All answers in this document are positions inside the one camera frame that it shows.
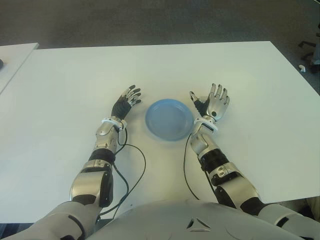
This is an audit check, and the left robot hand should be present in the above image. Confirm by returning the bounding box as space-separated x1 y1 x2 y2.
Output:
111 85 142 121

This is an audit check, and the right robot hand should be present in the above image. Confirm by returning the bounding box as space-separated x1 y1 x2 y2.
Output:
189 83 231 123

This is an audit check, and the blue plastic plate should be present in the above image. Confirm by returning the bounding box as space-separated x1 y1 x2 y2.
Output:
144 98 195 142

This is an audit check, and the white side table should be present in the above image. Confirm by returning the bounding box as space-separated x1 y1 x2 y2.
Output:
0 42 39 96

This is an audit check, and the grey robot torso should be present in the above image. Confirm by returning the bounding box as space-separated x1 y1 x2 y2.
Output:
87 198 301 240

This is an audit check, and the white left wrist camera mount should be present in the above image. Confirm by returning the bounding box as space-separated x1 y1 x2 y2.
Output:
101 116 128 131

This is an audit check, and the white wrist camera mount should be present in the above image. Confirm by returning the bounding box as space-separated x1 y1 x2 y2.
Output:
193 117 218 135
101 116 128 131

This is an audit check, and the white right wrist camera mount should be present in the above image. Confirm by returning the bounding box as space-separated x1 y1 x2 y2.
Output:
193 117 218 135

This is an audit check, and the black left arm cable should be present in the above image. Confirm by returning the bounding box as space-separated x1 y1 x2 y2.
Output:
96 127 147 222

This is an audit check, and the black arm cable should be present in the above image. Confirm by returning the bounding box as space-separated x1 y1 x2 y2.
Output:
96 127 147 222
183 132 201 201

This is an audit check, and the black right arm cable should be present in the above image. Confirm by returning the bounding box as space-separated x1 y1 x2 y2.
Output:
183 132 201 201

